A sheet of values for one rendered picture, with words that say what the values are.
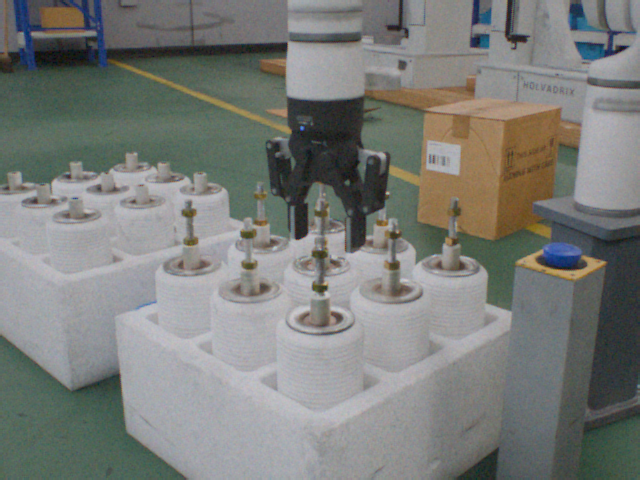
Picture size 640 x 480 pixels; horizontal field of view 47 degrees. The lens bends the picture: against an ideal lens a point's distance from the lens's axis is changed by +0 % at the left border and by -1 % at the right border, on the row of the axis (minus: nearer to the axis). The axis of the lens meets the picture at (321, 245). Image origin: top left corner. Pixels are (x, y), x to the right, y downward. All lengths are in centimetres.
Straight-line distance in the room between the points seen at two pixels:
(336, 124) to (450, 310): 34
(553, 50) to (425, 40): 86
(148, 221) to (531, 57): 263
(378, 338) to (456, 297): 13
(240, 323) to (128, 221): 45
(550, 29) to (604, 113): 250
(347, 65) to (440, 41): 348
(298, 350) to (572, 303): 28
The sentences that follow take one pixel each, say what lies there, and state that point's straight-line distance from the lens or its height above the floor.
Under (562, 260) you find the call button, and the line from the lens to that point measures 81.
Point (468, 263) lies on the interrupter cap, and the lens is 98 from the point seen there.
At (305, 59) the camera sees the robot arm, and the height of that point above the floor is 53.
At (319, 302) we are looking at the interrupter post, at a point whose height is 28.
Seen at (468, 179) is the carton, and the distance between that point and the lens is 189.
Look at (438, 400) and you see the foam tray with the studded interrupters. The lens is 89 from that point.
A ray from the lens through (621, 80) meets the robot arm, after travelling 103.
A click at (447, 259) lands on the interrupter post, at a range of 96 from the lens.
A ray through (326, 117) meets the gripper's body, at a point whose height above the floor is 48.
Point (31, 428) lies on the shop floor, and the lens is 116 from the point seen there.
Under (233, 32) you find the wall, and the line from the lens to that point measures 745.
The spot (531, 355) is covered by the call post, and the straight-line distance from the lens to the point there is 85.
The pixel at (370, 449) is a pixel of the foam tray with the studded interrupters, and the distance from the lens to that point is 82.
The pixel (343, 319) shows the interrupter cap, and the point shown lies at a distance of 80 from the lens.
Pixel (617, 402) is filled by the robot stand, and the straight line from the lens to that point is 118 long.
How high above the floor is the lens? 59
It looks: 19 degrees down
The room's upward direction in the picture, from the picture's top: straight up
